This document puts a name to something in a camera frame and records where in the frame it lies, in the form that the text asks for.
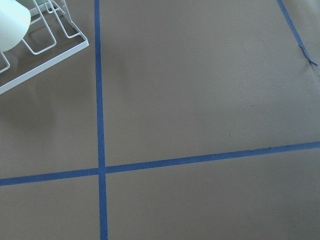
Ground white cup in rack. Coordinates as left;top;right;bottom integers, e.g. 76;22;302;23
0;0;31;52

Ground white wire cup rack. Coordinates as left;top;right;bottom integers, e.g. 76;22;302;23
0;0;89;94

